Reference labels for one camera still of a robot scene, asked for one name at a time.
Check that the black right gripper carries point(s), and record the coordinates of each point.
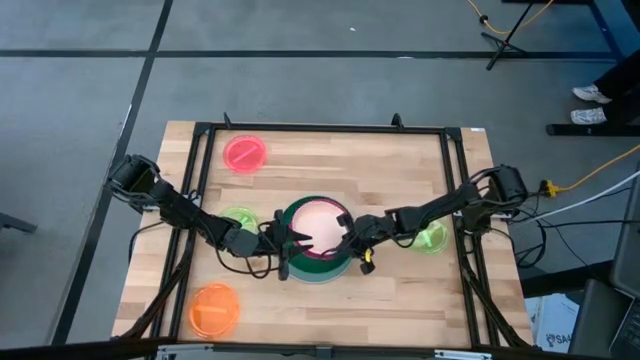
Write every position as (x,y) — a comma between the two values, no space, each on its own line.
(372,230)

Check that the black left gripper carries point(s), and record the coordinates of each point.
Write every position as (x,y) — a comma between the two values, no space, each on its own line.
(282,245)

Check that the pink plastic plate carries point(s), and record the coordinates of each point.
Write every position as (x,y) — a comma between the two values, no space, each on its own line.
(315,256)

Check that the green bowl with pink plate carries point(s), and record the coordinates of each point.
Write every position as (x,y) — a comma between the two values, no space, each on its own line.
(320,265)

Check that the small green transparent plate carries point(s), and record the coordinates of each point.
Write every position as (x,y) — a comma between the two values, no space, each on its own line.
(245,216)
(434,240)

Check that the small orange transparent plate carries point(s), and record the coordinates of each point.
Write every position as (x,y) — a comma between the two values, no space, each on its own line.
(215,320)

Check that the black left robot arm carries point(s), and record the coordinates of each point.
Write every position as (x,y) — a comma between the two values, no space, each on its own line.
(180,210)

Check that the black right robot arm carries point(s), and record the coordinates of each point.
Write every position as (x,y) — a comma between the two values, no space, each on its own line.
(450,202)

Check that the small red transparent plate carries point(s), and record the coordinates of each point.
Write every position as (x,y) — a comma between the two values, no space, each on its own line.
(237,150)

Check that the white printed box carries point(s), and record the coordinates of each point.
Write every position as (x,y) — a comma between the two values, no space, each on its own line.
(555,325)

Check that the black tripod stand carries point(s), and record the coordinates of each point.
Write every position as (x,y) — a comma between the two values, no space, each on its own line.
(502,45)

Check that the black floor bar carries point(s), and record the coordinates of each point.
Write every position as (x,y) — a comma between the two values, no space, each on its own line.
(590,129)

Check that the person's foot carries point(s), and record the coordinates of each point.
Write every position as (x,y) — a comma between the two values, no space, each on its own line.
(591,93)
(589,116)

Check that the grey open laptop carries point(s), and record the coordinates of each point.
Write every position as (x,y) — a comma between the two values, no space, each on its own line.
(627,240)

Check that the grey floor foot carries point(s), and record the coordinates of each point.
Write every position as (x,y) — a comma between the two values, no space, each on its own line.
(17,223)

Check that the person's leg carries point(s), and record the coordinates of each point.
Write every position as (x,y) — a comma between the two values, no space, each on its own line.
(622,75)

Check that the blue desk leg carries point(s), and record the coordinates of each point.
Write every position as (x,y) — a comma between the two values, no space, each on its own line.
(612,30)

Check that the black aluminium table frame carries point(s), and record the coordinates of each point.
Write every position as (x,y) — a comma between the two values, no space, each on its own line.
(325,128)

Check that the white frame bracket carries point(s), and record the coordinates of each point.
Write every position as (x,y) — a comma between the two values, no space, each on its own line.
(462,355)

